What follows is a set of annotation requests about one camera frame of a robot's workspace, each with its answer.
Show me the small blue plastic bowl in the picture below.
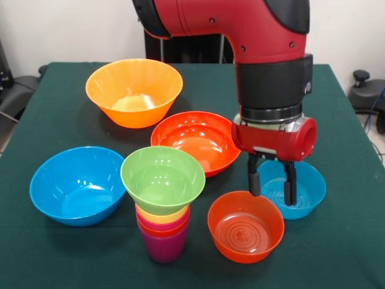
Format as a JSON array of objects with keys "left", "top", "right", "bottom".
[{"left": 257, "top": 159, "right": 327, "bottom": 220}]

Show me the wide orange-red shallow bowl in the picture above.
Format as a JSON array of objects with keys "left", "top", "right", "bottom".
[{"left": 150, "top": 111, "right": 241, "bottom": 178}]

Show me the black rounded floor base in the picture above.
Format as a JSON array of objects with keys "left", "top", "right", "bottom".
[
  {"left": 348, "top": 70, "right": 385, "bottom": 135},
  {"left": 0, "top": 75, "right": 40, "bottom": 120}
]

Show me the blue cable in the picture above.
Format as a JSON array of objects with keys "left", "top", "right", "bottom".
[{"left": 363, "top": 87, "right": 385, "bottom": 133}]

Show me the orange-red plastic cup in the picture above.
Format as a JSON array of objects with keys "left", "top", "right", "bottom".
[{"left": 136, "top": 216, "right": 190, "bottom": 238}]

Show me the large blue plastic bowl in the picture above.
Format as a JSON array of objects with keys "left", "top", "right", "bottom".
[{"left": 29, "top": 146, "right": 127, "bottom": 228}]

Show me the green plastic bowl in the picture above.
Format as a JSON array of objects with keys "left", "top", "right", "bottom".
[{"left": 120, "top": 145, "right": 207, "bottom": 216}]

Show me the small orange-red ringed bowl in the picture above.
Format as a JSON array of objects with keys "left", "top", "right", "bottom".
[{"left": 207, "top": 190, "right": 285, "bottom": 264}]

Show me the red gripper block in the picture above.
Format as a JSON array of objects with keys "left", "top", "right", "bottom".
[{"left": 231, "top": 117, "right": 318, "bottom": 207}]

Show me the large orange plastic bowl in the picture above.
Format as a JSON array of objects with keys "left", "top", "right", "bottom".
[{"left": 85, "top": 58, "right": 184, "bottom": 129}]

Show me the magenta-red plastic cup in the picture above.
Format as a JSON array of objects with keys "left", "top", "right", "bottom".
[{"left": 135, "top": 207, "right": 191, "bottom": 232}]

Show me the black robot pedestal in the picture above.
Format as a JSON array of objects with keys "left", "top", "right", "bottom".
[{"left": 144, "top": 30, "right": 235, "bottom": 64}]

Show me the purple plastic cup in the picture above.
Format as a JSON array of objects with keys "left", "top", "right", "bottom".
[{"left": 137, "top": 224, "right": 189, "bottom": 264}]

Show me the dark green table cloth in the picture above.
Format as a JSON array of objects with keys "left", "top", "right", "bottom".
[{"left": 0, "top": 61, "right": 385, "bottom": 289}]

